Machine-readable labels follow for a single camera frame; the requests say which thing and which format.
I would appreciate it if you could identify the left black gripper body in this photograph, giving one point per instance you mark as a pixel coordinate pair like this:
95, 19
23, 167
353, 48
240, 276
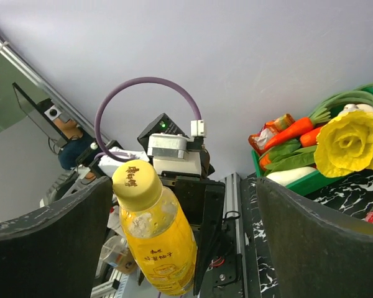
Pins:
202, 201

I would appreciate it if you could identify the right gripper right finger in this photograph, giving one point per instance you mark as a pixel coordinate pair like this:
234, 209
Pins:
316, 251

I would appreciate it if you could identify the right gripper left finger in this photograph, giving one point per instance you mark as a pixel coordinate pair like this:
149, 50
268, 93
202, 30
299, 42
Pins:
54, 251

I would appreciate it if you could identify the yellow juice bottle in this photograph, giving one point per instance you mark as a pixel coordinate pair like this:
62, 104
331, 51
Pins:
162, 244

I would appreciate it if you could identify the yellow bottle cap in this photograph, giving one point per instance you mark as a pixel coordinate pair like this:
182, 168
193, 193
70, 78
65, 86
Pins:
136, 185

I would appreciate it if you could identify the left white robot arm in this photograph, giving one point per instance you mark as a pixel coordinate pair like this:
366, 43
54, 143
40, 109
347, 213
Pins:
170, 211

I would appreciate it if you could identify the green plastic basket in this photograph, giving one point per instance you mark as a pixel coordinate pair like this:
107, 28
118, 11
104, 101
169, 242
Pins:
321, 115

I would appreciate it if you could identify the colourful snack packet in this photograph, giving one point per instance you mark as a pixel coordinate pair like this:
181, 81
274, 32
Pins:
270, 129

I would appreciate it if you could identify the green toy leafy vegetable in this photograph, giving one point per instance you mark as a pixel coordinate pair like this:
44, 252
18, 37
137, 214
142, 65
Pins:
289, 155

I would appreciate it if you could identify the person in background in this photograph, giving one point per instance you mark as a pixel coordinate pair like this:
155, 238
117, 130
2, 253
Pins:
78, 139

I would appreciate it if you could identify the orange toy carrot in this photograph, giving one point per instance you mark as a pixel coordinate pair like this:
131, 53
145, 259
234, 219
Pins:
309, 139
297, 129

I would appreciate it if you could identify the yellow toy cabbage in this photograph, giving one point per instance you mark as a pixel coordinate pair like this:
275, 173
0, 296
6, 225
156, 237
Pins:
345, 144

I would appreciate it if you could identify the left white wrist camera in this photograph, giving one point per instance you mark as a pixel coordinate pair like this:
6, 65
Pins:
173, 151

